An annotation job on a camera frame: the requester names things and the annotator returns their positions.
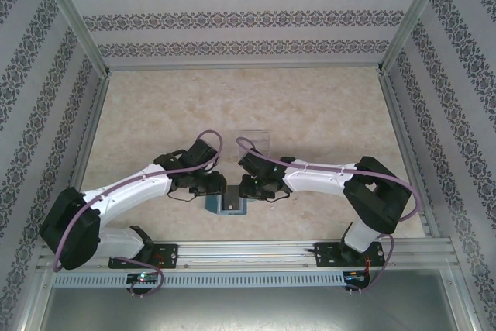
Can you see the teal leather card holder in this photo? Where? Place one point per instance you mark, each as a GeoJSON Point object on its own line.
{"type": "Point", "coordinates": [213, 207]}

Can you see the clear acrylic card stand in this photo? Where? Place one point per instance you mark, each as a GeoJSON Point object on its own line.
{"type": "Point", "coordinates": [259, 141]}

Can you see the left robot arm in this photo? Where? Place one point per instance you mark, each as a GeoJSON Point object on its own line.
{"type": "Point", "coordinates": [128, 191]}

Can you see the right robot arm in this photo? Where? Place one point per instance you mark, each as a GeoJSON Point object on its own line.
{"type": "Point", "coordinates": [314, 183]}

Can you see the grey metal panel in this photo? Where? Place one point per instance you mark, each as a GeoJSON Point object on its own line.
{"type": "Point", "coordinates": [248, 311]}

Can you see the aluminium mounting rail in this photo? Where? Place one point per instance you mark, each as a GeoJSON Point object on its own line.
{"type": "Point", "coordinates": [248, 255]}

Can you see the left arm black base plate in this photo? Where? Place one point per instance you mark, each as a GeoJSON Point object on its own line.
{"type": "Point", "coordinates": [168, 255]}

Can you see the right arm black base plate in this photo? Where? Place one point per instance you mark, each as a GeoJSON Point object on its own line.
{"type": "Point", "coordinates": [325, 255]}

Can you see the aluminium side rail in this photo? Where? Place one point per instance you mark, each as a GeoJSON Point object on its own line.
{"type": "Point", "coordinates": [84, 145]}
{"type": "Point", "coordinates": [403, 137]}

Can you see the aluminium frame post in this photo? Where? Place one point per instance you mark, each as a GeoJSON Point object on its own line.
{"type": "Point", "coordinates": [409, 25]}
{"type": "Point", "coordinates": [79, 25]}

